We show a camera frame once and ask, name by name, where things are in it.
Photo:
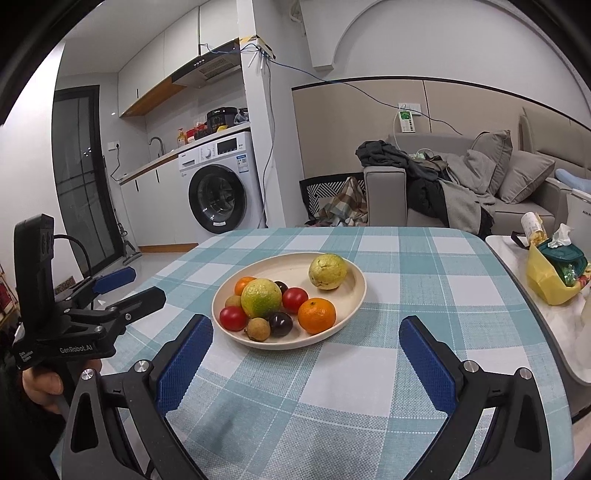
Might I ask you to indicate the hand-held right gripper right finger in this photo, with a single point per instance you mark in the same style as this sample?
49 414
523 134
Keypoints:
427 364

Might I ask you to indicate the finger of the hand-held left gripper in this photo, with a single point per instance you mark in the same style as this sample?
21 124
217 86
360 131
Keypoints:
113 279
134 302

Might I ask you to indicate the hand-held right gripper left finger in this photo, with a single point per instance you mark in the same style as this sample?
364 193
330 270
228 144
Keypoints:
184 364

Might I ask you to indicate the red tomato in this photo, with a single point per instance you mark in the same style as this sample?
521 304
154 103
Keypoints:
295 300
233 318

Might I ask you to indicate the brown longan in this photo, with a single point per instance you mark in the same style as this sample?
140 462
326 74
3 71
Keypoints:
257 329
233 301

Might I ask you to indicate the orange mandarin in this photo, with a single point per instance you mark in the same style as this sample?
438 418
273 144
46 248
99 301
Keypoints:
316 316
242 285

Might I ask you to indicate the yellow-green guava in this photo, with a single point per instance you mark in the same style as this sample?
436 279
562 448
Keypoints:
261 297

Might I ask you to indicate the dark purple plum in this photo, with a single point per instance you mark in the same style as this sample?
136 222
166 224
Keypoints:
280 288
280 324

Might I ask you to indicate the cream round plate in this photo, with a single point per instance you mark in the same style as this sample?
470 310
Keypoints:
344 295

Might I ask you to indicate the pale yellow guava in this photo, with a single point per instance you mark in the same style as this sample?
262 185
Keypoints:
328 271

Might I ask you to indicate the person's left hand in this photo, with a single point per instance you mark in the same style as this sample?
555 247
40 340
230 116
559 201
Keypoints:
41 385

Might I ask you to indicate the floor mop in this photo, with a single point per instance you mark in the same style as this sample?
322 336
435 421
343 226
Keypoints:
127 251

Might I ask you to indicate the white kitchen counter cabinet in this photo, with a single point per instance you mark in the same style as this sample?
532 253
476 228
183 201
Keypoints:
152 207

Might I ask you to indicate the black framed glass door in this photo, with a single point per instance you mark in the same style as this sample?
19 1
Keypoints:
78 184

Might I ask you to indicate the teal checkered tablecloth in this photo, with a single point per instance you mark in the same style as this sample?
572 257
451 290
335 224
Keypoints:
323 406

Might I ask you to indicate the white side table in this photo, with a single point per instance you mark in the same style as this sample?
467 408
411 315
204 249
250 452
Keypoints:
545 332

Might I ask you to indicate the white washing machine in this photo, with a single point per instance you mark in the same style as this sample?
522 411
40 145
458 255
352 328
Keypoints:
221 198

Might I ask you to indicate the kitchen faucet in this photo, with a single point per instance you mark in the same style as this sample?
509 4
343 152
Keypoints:
160 141

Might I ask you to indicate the yellow tray with items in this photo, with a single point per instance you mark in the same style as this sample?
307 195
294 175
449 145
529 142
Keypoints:
547 279

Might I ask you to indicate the yellow bottle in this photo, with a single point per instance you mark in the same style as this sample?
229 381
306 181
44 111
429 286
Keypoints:
181 137

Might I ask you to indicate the red box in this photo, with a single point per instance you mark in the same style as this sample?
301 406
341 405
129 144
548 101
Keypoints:
198 134

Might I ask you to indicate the grey garment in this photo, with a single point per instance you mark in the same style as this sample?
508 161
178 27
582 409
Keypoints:
461 198

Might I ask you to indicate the snack tube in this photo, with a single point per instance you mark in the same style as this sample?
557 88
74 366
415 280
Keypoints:
533 226

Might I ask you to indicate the grey sofa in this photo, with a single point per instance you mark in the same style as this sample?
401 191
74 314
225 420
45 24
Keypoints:
383 194

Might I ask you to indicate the plaid cloth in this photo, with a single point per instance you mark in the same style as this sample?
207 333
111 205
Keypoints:
344 203

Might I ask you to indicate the white tissue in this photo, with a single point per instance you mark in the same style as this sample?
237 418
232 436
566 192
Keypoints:
561 237

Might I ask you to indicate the black rice cooker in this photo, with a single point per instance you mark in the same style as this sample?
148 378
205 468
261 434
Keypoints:
220 119

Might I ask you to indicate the black patterned basket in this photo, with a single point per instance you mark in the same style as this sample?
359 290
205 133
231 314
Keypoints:
314 194

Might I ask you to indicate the grey bag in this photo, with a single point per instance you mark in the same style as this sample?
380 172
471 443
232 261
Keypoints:
241 115

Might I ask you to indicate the dark clothes pile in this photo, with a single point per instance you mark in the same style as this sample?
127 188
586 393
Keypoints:
392 159

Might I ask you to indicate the light grey cushion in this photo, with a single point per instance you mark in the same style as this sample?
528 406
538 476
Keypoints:
526 175

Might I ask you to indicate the white appliance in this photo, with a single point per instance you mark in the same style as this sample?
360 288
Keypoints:
581 212

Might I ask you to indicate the white upper kitchen cabinet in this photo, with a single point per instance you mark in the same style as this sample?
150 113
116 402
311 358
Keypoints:
161 60

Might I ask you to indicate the dark grey cushion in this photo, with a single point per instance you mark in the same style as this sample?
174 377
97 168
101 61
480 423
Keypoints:
496 147

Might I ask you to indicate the range hood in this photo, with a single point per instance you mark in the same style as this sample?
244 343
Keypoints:
207 69

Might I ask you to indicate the light blue cloth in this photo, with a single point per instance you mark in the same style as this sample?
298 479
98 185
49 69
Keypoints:
572 177

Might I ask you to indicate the wall socket with green charger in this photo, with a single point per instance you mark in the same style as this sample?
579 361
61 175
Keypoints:
406 122

